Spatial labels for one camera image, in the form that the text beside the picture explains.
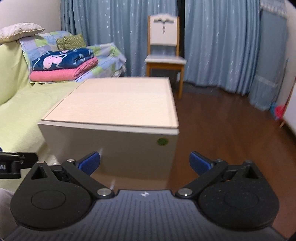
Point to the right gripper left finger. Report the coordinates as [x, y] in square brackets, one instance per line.
[54, 197]

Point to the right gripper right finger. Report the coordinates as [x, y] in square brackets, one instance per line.
[236, 197]

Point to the light wood drawer cabinet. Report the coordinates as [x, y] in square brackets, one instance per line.
[123, 101]

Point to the green covered sofa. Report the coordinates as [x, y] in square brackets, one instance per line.
[23, 104]

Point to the green round sticker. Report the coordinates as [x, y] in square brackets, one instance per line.
[162, 141]

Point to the pink folded blanket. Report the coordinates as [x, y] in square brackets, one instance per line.
[63, 74]

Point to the navy pink patterned blanket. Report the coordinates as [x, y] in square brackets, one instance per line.
[67, 59]

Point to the beige cushion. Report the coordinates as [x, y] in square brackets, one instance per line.
[17, 31]

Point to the green patterned pillow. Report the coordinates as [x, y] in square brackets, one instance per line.
[71, 42]

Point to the patchwork plaid sofa cover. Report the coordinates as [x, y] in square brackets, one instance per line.
[111, 62]

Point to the blue curtain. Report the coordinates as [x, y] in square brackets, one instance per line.
[238, 46]

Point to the white wooden chair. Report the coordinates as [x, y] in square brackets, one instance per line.
[163, 46]

